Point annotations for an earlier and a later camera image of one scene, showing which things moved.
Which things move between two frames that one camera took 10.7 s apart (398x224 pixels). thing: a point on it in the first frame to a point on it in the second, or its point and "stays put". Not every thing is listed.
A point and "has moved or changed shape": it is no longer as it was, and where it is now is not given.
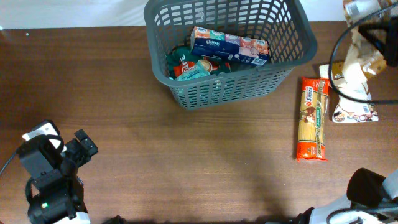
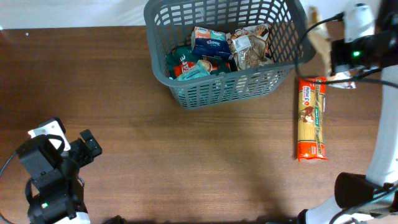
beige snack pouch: x=354 y=104 to x=319 y=55
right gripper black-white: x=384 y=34 to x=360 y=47
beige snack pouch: x=359 y=12 has moved or changed shape
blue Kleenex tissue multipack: x=208 y=42 stays put
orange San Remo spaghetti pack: x=313 y=106 stays put
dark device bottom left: x=117 y=219 stays put
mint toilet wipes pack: x=202 y=68 stays put
